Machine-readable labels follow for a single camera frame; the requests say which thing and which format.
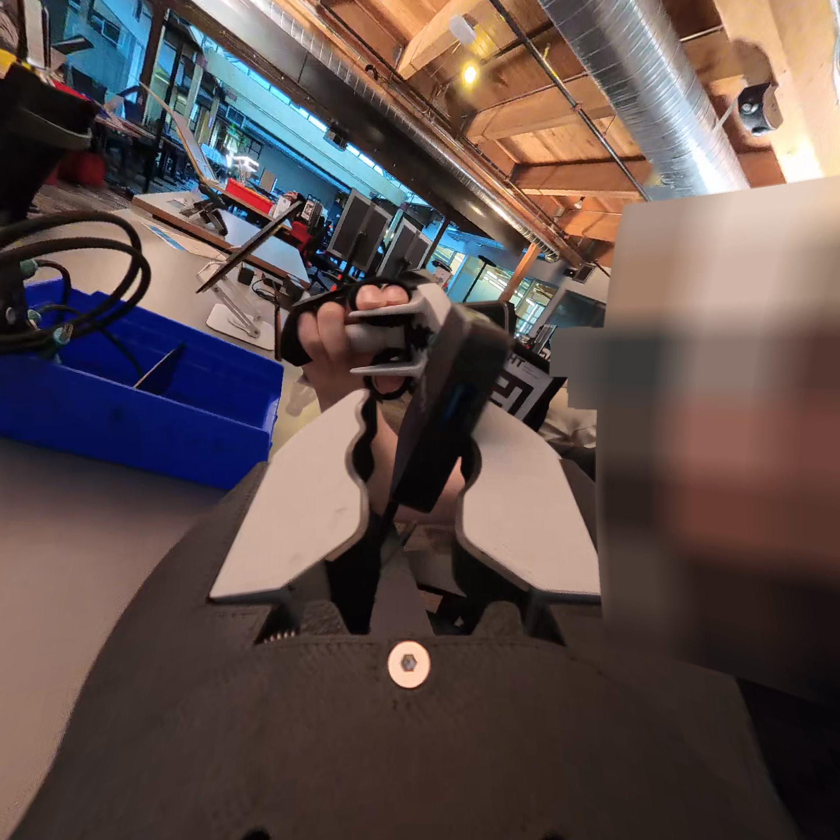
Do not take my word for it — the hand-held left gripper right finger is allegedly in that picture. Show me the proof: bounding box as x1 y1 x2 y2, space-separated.
453 407 602 599

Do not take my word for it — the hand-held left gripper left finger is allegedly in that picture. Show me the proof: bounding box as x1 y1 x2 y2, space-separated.
209 388 376 603

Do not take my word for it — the person's right hand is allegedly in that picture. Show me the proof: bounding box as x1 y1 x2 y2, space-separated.
298 282 421 432

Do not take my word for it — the grey computer monitor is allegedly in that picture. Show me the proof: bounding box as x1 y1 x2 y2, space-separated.
326 189 393 277
377 217 434 280

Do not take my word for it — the blue plastic bin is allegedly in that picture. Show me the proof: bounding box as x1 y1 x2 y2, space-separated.
0 279 284 492

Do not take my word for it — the tablet on white stand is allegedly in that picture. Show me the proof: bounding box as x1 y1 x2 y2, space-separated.
196 200 306 352

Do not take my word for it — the dark bulky object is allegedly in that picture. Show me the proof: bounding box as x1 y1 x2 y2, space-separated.
0 62 99 227

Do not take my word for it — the silver ventilation duct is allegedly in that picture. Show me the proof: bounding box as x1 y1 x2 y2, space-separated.
535 0 752 198

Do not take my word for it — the bundle of black cables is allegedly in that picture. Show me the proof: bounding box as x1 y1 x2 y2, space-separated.
0 210 153 361

